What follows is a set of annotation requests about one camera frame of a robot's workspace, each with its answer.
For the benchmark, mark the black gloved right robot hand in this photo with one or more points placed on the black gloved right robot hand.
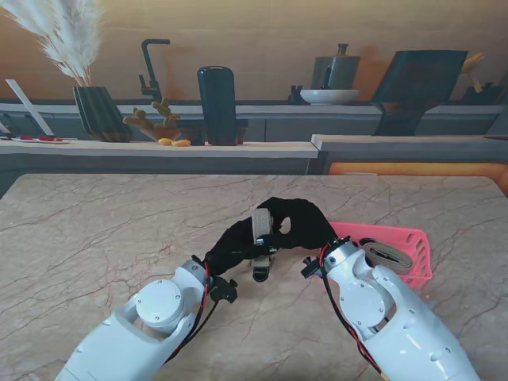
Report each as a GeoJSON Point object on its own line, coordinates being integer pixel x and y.
{"type": "Point", "coordinates": [305, 226]}

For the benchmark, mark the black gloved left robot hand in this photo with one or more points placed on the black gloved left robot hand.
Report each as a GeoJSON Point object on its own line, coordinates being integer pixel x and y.
{"type": "Point", "coordinates": [234, 248]}

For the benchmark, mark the beige woven belt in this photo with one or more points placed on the beige woven belt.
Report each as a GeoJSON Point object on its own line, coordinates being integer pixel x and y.
{"type": "Point", "coordinates": [262, 226]}
{"type": "Point", "coordinates": [387, 256]}

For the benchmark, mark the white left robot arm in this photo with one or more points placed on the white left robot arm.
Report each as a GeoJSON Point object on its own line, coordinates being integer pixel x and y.
{"type": "Point", "coordinates": [143, 329]}

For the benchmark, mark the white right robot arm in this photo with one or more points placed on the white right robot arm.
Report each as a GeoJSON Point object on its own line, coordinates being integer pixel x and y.
{"type": "Point", "coordinates": [397, 317]}

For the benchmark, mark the pink plastic mesh basket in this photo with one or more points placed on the pink plastic mesh basket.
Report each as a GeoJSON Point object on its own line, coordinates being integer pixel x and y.
{"type": "Point", "coordinates": [416, 246]}

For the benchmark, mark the orange fruits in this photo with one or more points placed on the orange fruits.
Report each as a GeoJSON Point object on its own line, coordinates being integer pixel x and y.
{"type": "Point", "coordinates": [178, 142]}

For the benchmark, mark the grey stone counter top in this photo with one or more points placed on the grey stone counter top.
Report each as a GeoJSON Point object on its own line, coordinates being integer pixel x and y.
{"type": "Point", "coordinates": [397, 142]}

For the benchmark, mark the small black stand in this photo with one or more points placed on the small black stand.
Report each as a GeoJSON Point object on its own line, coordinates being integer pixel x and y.
{"type": "Point", "coordinates": [295, 95]}

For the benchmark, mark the white ceramic bowl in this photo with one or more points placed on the white ceramic bowl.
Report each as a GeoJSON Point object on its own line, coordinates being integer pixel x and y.
{"type": "Point", "coordinates": [329, 96]}

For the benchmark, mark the tall dark cylindrical canister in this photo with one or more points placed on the tall dark cylindrical canister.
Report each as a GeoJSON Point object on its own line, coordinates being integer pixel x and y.
{"type": "Point", "coordinates": [217, 103]}

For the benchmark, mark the light wood counter top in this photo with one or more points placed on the light wood counter top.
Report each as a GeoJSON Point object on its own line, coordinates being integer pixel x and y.
{"type": "Point", "coordinates": [119, 148]}

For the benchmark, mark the grey pot with lid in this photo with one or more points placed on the grey pot with lid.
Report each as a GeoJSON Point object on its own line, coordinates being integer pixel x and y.
{"type": "Point", "coordinates": [335, 69]}

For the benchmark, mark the dark range hood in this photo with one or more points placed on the dark range hood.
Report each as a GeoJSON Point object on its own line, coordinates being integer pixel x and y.
{"type": "Point", "coordinates": [416, 83]}

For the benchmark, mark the dark ribbed vase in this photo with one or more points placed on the dark ribbed vase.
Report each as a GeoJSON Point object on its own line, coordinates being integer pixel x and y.
{"type": "Point", "coordinates": [101, 115]}

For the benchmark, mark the black kitchen faucet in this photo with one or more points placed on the black kitchen faucet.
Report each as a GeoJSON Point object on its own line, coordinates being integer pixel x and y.
{"type": "Point", "coordinates": [150, 71]}

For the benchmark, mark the plate with red food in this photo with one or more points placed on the plate with red food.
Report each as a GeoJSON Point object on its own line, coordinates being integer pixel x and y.
{"type": "Point", "coordinates": [43, 139]}

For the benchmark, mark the dark utensil holder with spoons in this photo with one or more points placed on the dark utensil holder with spoons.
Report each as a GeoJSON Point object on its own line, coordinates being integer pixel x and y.
{"type": "Point", "coordinates": [482, 93]}

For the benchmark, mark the white leaning board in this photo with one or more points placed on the white leaning board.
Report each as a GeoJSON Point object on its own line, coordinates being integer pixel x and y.
{"type": "Point", "coordinates": [28, 105]}

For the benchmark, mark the white pampas grass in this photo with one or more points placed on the white pampas grass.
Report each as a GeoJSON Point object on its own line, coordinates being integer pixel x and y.
{"type": "Point", "coordinates": [67, 39]}

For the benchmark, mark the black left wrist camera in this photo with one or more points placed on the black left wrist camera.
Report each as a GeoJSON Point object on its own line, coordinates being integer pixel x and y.
{"type": "Point", "coordinates": [224, 291]}

